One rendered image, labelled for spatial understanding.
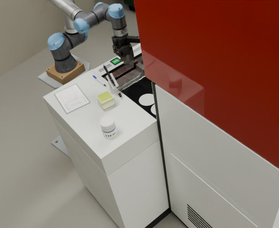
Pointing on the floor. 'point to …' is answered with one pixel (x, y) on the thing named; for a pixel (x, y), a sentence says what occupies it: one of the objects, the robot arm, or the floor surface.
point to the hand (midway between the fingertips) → (130, 62)
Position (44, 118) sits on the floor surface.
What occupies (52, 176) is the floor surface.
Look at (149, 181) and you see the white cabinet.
